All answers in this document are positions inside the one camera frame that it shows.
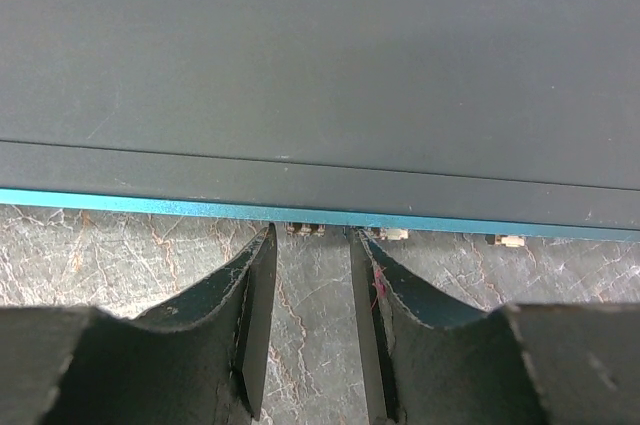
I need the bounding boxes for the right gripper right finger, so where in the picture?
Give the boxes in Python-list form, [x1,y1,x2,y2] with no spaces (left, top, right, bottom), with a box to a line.
[349,229,545,424]

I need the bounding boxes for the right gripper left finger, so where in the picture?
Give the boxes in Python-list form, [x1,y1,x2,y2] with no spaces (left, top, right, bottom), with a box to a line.
[44,225,277,424]

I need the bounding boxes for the dark blue network switch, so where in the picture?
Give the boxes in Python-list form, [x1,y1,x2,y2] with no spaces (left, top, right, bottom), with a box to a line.
[1,0,639,241]

